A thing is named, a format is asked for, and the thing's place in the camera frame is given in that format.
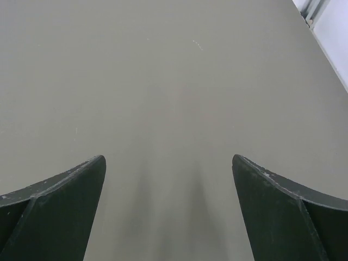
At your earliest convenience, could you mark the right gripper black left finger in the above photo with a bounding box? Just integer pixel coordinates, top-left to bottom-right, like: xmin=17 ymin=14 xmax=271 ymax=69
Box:
xmin=1 ymin=155 xmax=106 ymax=260

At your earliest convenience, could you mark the aluminium frame post right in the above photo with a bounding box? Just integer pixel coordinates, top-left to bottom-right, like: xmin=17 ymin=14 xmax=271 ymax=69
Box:
xmin=293 ymin=0 xmax=348 ymax=89

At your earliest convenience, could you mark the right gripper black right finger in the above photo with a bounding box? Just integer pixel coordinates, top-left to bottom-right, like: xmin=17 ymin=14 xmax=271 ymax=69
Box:
xmin=232 ymin=154 xmax=347 ymax=260

